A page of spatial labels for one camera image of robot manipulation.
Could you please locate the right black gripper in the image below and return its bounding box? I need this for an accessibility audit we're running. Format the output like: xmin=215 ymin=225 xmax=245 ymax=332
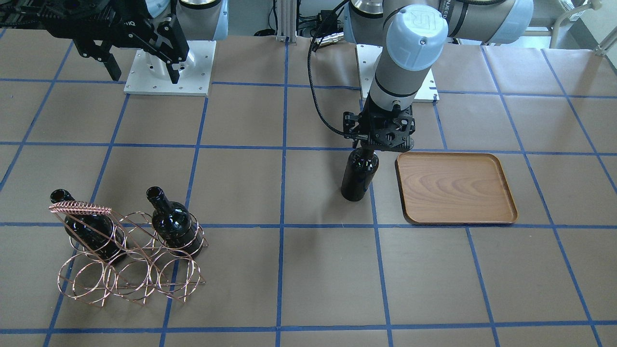
xmin=1 ymin=0 xmax=189 ymax=83

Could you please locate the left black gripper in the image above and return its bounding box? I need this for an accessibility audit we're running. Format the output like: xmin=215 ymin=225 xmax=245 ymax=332
xmin=342 ymin=98 xmax=415 ymax=152

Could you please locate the dark wine bottle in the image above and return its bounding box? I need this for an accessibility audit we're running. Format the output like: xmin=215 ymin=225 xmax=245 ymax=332
xmin=146 ymin=186 xmax=203 ymax=258
xmin=341 ymin=147 xmax=379 ymax=201
xmin=64 ymin=214 xmax=126 ymax=264

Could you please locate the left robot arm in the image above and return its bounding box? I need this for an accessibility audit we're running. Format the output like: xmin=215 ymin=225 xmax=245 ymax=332
xmin=343 ymin=0 xmax=534 ymax=152

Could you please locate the wooden tray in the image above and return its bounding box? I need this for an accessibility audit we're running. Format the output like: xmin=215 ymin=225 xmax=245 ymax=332
xmin=395 ymin=152 xmax=518 ymax=225

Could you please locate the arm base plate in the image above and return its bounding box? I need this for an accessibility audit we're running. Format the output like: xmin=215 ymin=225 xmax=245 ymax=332
xmin=356 ymin=44 xmax=440 ymax=103
xmin=124 ymin=41 xmax=217 ymax=97

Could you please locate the black braided cable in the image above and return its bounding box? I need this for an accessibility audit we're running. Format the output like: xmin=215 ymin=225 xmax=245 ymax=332
xmin=307 ymin=0 xmax=357 ymax=138

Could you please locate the copper wire bottle basket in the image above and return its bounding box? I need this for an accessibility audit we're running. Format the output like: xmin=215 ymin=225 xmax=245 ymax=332
xmin=49 ymin=201 xmax=206 ymax=307

